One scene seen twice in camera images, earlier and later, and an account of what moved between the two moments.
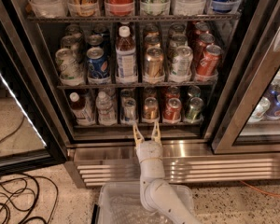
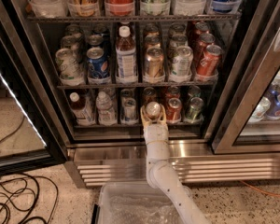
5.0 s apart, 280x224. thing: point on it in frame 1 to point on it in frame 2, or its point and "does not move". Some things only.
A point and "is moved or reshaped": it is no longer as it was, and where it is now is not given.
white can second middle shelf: [177, 40] does not move
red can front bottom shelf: [173, 110] does not move
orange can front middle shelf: [154, 62] does not move
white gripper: [149, 150] to [155, 133]
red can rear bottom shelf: [173, 91] does not move
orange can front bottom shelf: [150, 108] is moved or reshaped
